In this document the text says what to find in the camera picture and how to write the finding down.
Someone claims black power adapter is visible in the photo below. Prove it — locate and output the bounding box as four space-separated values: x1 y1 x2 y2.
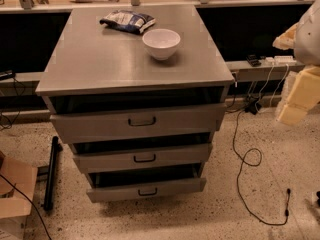
245 100 262 115

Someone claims blue white snack bag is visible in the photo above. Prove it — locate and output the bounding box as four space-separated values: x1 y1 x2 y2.
99 10 156 34

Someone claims grey top drawer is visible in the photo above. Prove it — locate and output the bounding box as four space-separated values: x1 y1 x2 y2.
51 103 226 144

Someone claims grey drawer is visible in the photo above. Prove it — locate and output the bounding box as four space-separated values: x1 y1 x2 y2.
73 144 212 173
51 103 226 144
87 178 206 203

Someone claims grey bottom drawer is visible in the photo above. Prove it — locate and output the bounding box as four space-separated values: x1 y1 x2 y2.
87 178 206 203

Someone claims black device on ledge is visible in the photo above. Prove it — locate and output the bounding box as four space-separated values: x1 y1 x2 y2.
246 55 261 67

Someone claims grey drawer cabinet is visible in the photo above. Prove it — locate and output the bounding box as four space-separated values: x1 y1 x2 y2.
34 4 236 116

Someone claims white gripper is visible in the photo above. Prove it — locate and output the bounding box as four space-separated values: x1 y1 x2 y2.
275 65 320 125

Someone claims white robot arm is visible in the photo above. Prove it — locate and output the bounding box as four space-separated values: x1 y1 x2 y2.
273 0 320 125

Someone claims black bar on floor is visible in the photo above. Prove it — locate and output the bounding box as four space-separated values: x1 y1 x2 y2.
43 136 59 211

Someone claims cardboard box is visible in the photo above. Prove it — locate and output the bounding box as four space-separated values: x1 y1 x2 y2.
0 152 38 240

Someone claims grey middle drawer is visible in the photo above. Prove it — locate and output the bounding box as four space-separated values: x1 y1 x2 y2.
73 144 212 173

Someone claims white bowl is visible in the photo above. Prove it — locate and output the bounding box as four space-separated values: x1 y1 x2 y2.
142 29 181 60

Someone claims white power strip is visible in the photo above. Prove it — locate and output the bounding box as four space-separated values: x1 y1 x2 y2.
265 55 296 65

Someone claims black cable over box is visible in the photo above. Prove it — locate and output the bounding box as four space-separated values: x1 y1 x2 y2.
0 173 53 240

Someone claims black floor cable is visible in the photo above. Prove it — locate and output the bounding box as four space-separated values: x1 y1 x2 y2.
231 108 292 227

